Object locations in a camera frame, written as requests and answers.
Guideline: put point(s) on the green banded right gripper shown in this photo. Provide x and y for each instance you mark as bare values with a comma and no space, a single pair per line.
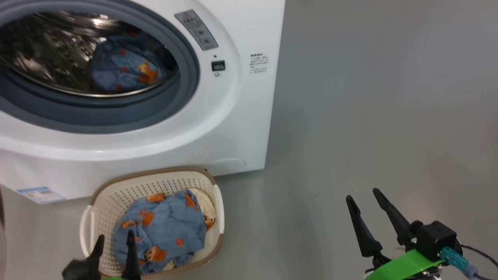
408,266

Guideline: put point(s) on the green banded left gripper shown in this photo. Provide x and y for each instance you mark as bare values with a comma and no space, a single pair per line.
78,272

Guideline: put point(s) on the blue bear print garment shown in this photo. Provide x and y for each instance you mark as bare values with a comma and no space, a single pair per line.
116,66
167,229

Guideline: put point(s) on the white front-load washing machine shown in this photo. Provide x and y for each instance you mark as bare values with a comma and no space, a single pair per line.
241,116

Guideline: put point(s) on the cream perforated laundry basket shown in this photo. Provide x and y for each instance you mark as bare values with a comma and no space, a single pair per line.
113,198

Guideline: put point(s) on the blue energy label sticker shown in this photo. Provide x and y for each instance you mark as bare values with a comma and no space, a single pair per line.
41,194

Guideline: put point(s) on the round drain filter cover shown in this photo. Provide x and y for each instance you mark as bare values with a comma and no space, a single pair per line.
229,162

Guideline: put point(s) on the small printed text label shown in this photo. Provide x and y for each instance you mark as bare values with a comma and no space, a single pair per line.
258,63

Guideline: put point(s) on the grey warning sticker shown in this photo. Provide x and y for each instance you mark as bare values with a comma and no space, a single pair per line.
196,30

